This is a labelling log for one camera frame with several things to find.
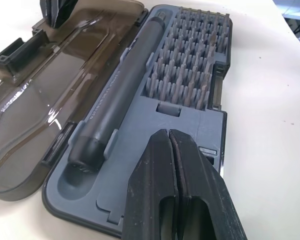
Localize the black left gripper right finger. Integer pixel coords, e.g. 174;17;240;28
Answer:
169;128;249;240

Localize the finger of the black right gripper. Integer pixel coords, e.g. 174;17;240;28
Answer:
52;0;77;28
39;0;57;27

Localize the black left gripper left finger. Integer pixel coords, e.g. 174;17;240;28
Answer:
121;128;181;240

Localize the grey screwdriver bit case base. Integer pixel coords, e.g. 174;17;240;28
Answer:
41;4;233;233

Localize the translucent brown case lid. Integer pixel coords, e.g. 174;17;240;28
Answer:
0;0;150;202

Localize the grey screwdriver handle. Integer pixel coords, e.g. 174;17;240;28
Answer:
68;13;170;176

